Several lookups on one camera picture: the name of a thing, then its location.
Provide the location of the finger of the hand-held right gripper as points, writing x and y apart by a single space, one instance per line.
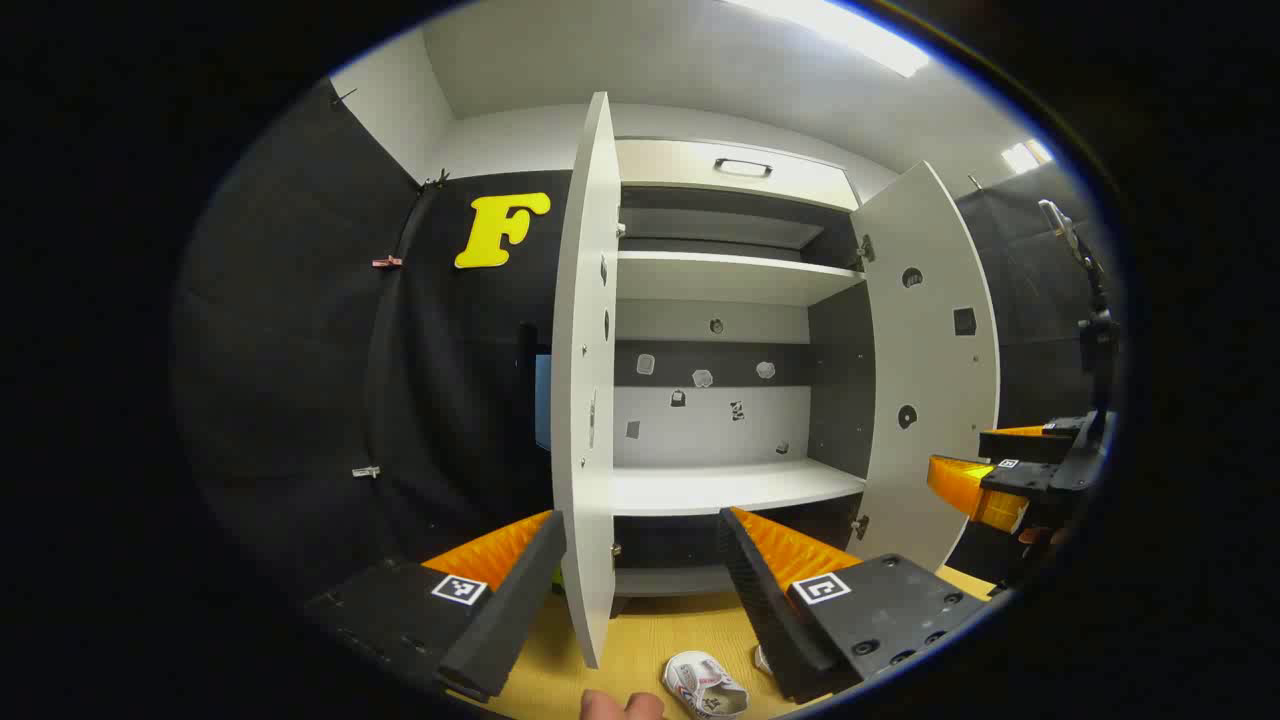
1015 478
1030 445

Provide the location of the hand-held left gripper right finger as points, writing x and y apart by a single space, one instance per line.
765 620

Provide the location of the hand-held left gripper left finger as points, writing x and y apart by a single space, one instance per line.
500 630

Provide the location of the white canvas shoe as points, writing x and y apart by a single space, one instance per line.
705 685
764 660

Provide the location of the white shoe cabinet door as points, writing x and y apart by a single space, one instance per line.
940 380
585 400

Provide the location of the white grey shoe cabinet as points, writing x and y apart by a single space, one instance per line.
720 440

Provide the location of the white cabinet drawer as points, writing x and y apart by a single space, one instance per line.
670 165

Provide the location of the black metal stand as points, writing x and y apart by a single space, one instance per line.
1098 335

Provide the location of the silver clip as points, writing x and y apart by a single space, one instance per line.
366 471

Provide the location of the blue lit screen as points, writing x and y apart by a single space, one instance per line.
543 400

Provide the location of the small ceiling light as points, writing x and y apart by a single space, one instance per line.
1026 156

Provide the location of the black clip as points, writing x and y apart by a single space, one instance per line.
437 181

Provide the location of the long ceiling light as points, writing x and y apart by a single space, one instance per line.
840 30

